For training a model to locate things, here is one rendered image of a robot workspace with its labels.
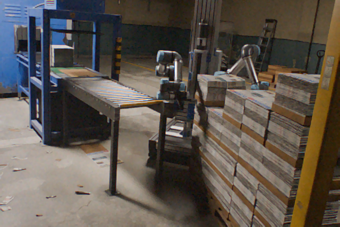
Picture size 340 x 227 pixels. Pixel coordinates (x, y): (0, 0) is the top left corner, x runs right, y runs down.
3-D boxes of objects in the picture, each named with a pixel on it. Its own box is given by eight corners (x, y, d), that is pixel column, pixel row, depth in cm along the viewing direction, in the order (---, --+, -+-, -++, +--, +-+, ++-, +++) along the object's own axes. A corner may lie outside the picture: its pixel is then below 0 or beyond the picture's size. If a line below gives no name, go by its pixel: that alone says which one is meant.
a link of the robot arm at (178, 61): (183, 59, 322) (184, 94, 288) (171, 58, 321) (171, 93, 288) (184, 50, 313) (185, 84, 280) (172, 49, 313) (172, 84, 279)
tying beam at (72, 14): (121, 23, 396) (121, 15, 394) (43, 17, 340) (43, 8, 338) (98, 20, 448) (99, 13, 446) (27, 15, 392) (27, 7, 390)
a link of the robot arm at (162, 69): (168, 78, 358) (172, 60, 306) (154, 77, 357) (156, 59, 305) (169, 68, 361) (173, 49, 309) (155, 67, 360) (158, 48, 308)
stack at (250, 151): (221, 177, 333) (231, 100, 313) (292, 255, 225) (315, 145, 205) (186, 180, 321) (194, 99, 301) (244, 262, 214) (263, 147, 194)
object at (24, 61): (86, 73, 460) (86, 66, 457) (40, 75, 421) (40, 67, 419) (53, 58, 577) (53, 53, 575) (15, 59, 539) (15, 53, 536)
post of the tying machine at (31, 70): (37, 128, 426) (35, 8, 389) (30, 129, 421) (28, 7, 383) (35, 126, 432) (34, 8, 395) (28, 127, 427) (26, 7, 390)
